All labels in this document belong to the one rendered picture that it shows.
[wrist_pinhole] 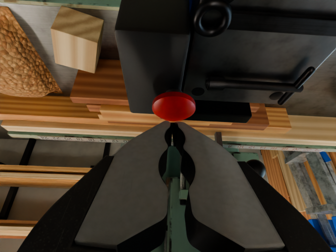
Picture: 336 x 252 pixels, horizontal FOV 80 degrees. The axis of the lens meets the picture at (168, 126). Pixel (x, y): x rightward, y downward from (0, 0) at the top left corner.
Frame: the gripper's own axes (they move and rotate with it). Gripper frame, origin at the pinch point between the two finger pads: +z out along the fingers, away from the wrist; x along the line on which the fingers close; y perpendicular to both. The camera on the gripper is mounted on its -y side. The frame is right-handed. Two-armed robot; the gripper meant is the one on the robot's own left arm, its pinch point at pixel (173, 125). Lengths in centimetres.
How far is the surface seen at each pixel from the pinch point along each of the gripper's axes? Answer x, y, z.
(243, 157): 9.8, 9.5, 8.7
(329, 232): 75, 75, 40
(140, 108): -2.5, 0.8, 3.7
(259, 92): 6.7, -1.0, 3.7
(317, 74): 20.2, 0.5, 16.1
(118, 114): -5.9, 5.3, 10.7
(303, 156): 67, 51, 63
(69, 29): -9.8, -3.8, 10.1
